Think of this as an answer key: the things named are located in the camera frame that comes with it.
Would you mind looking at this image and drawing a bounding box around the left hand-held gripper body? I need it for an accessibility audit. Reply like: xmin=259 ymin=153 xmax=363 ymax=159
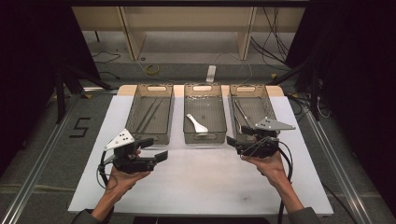
xmin=103 ymin=128 xmax=157 ymax=175

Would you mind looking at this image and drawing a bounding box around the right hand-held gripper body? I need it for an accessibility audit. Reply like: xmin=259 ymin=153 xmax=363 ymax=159
xmin=235 ymin=117 xmax=296 ymax=159

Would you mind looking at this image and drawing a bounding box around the metal fork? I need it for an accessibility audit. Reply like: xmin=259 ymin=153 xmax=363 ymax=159
xmin=232 ymin=112 xmax=245 ymax=135

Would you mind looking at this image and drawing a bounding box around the grey mesh storage bin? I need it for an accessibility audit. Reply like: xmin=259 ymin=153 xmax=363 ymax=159
xmin=123 ymin=83 xmax=176 ymax=146
xmin=227 ymin=83 xmax=281 ymax=147
xmin=182 ymin=82 xmax=229 ymax=145

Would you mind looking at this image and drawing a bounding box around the metal chopstick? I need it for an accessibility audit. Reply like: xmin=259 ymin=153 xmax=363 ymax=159
xmin=134 ymin=97 xmax=159 ymax=133
xmin=139 ymin=97 xmax=163 ymax=133

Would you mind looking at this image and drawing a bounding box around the white ceramic spoon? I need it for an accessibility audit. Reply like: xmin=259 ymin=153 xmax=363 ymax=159
xmin=185 ymin=113 xmax=210 ymax=135

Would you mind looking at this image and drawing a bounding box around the person's left hand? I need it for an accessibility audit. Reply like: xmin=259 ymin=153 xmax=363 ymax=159
xmin=105 ymin=149 xmax=151 ymax=194

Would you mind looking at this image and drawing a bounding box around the person's right hand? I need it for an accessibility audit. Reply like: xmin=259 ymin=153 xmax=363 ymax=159
xmin=240 ymin=151 xmax=290 ymax=189

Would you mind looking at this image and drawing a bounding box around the white table mat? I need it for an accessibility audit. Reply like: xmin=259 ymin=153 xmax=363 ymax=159
xmin=67 ymin=94 xmax=334 ymax=217

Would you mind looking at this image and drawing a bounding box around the white power strip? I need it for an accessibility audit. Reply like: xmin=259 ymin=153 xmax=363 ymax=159
xmin=205 ymin=63 xmax=218 ymax=84

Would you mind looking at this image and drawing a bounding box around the black metal stand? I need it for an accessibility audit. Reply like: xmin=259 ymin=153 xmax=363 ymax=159
xmin=266 ymin=57 xmax=322 ymax=121
xmin=53 ymin=60 xmax=116 ymax=125

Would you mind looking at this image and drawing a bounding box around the beige wooden shelf unit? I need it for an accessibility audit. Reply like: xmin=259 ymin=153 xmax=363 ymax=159
xmin=71 ymin=6 xmax=306 ymax=62

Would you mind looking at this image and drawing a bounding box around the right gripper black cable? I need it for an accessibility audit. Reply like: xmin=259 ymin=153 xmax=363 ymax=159
xmin=241 ymin=135 xmax=294 ymax=224

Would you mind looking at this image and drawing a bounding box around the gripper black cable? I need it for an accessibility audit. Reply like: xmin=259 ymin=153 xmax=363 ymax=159
xmin=241 ymin=135 xmax=294 ymax=224
xmin=94 ymin=147 xmax=119 ymax=191

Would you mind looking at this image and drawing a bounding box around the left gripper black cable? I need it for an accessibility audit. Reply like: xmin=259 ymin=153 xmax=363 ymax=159
xmin=94 ymin=147 xmax=119 ymax=191

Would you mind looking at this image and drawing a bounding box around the white floor cable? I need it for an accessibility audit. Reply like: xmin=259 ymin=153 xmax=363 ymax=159
xmin=214 ymin=50 xmax=254 ymax=86

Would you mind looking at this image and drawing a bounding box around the yellow cable coil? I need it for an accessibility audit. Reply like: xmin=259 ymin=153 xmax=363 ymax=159
xmin=145 ymin=63 xmax=162 ymax=76

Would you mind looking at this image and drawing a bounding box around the aluminium floor rail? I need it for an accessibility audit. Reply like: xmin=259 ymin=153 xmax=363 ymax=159
xmin=302 ymin=106 xmax=375 ymax=224
xmin=0 ymin=92 xmax=82 ymax=224

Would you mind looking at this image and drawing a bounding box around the bundle of black cables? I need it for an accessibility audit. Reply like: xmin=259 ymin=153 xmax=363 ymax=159
xmin=249 ymin=7 xmax=293 ymax=73

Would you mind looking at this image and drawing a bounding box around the thin black floor cable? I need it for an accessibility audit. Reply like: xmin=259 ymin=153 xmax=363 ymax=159
xmin=92 ymin=50 xmax=121 ymax=65

